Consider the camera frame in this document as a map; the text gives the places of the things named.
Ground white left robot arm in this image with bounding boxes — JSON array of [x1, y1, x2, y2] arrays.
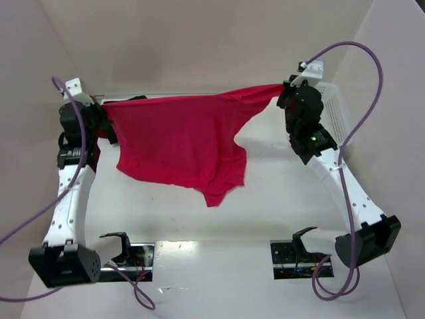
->
[[29, 102, 122, 288]]

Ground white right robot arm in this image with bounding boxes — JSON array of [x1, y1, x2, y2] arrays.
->
[[277, 76, 401, 267]]

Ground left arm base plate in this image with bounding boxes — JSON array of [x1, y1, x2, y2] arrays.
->
[[107, 243, 155, 282]]

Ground black folded t shirt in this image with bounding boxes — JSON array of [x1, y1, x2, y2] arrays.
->
[[103, 95, 147, 104]]

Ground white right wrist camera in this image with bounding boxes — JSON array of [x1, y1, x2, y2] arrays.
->
[[289, 60, 324, 87]]

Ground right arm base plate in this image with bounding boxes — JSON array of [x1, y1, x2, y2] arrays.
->
[[270, 241, 326, 280]]

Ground white plastic basket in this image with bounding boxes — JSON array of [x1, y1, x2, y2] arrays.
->
[[315, 82, 351, 146]]

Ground pink t shirt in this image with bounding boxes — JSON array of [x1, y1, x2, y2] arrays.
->
[[104, 84, 284, 207]]

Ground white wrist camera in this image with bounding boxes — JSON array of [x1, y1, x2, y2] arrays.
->
[[62, 78, 95, 106], [289, 60, 324, 87]]

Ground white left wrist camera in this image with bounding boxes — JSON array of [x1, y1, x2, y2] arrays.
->
[[62, 78, 95, 106]]

